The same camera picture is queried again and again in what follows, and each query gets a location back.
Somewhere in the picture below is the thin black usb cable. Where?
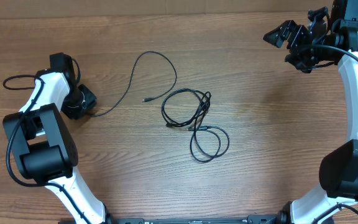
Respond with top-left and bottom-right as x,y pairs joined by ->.
88,50 -> 178,118

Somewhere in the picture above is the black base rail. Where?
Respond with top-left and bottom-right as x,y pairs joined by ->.
108,215 -> 278,224

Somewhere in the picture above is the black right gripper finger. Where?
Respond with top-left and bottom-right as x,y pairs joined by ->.
273,20 -> 306,34
263,30 -> 291,48

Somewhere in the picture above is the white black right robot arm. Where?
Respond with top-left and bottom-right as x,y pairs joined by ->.
246,0 -> 358,223

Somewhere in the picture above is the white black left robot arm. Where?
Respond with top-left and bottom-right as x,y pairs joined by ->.
2,53 -> 114,223

